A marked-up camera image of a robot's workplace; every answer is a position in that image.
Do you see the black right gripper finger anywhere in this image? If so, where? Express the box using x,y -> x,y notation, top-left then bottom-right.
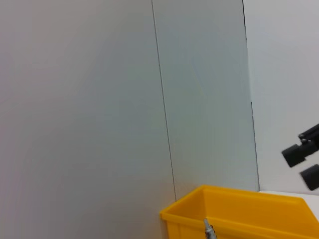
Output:
299,163 -> 319,192
281,123 -> 319,168

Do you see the silver grey pen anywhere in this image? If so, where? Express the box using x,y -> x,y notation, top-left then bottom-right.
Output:
203,218 -> 218,239

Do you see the yellow plastic bin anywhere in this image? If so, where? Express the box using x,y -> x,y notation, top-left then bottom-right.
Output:
159,185 -> 319,239

